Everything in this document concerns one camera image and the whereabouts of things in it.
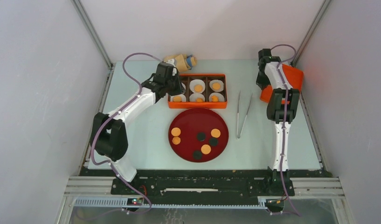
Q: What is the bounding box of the round tan cookie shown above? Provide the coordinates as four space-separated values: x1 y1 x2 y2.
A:
172 95 182 102
171 127 181 137
210 128 221 138
211 82 221 92
194 84 204 93
201 144 212 154

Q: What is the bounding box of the orange box lid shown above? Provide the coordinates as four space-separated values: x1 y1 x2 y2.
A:
260 63 304 103

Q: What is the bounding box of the orange cookie box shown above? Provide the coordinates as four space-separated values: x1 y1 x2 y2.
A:
168 73 228 109

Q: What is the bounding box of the dark red round plate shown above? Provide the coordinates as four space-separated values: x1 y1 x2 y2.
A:
168 108 229 163

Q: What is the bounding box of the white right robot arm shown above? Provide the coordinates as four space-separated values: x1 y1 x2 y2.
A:
256 49 300 172

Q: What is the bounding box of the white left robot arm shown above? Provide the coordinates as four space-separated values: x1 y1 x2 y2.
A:
90 62 184 195

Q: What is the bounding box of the white paper cupcake liner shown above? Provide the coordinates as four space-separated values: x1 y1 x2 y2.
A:
208 92 225 102
209 79 224 92
170 94 187 102
189 79 205 93
181 83 187 94
189 93 205 102

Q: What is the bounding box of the beige cloth bag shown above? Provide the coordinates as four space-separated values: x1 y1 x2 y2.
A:
163 54 198 72

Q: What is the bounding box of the dark chocolate round cookie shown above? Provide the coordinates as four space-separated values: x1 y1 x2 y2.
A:
192 150 203 161
196 132 206 142
209 137 218 147

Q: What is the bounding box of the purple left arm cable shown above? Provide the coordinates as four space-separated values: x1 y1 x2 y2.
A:
90 52 163 214

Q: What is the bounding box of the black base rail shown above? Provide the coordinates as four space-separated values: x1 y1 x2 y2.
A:
111 169 295 206

